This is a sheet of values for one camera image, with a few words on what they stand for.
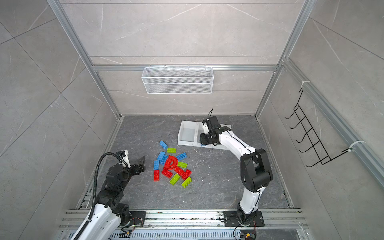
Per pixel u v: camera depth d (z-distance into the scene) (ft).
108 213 1.78
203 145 2.74
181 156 3.13
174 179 2.81
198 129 3.32
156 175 2.86
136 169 2.35
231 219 2.39
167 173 2.89
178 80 3.32
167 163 3.03
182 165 3.01
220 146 3.22
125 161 2.20
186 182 2.75
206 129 2.75
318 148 2.10
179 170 2.89
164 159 3.05
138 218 2.39
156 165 2.96
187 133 3.56
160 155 3.13
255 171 1.56
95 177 1.76
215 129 2.33
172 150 3.23
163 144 3.27
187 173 2.89
